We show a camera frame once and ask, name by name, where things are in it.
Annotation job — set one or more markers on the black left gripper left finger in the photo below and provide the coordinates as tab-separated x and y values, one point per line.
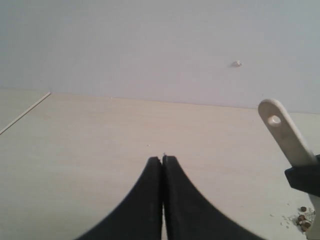
139	216

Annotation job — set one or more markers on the beans and rice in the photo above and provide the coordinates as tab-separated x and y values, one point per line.
302	220

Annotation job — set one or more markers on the white wall hook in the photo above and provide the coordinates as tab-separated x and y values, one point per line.
236	64

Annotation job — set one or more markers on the white paint brush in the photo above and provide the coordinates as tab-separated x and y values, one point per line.
294	147

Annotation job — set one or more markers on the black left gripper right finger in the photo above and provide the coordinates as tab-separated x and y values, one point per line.
189	215

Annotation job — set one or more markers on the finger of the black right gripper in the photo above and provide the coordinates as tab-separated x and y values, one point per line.
305	178

